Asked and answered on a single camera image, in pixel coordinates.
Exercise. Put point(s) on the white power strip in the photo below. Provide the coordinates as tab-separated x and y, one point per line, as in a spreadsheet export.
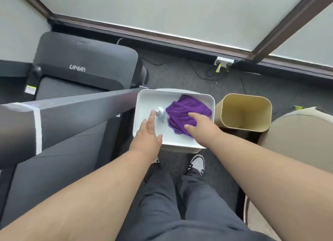
223	59

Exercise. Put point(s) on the beige fabric cushion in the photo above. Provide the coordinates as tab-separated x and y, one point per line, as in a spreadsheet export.
255	217

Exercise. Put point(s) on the grey treadmill base with uprights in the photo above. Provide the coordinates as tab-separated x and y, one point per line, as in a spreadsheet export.
85	56

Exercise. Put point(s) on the person's right sneaker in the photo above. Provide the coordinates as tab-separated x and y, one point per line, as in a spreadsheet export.
197	162

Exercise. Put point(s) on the white spray bottle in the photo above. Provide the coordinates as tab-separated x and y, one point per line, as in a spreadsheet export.
159	110

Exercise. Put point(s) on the person's right hand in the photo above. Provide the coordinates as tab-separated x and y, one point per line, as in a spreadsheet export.
205	131

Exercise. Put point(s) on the person's right forearm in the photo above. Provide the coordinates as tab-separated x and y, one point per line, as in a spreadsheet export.
260	175

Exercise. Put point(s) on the purple microfibre cloth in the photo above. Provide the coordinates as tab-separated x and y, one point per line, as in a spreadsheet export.
179	110

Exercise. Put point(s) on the person's left sneaker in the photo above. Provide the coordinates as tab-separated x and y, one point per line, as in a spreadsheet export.
157	160

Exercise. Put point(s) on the beige upholstered chair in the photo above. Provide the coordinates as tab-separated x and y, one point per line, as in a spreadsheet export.
299	139

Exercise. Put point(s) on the person's left hand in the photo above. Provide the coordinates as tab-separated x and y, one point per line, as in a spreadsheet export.
145	142

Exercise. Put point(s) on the dark grey trousers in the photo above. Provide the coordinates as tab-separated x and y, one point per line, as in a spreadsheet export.
161	209

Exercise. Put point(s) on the beige waste bin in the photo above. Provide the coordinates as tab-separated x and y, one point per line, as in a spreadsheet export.
244	110

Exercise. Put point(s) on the person's left forearm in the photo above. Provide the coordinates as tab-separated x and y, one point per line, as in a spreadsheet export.
78	204

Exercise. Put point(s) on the white plastic tub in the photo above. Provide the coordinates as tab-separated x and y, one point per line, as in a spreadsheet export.
145	100

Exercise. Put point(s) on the person's sneaker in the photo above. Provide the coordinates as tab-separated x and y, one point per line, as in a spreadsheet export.
197	162
157	160

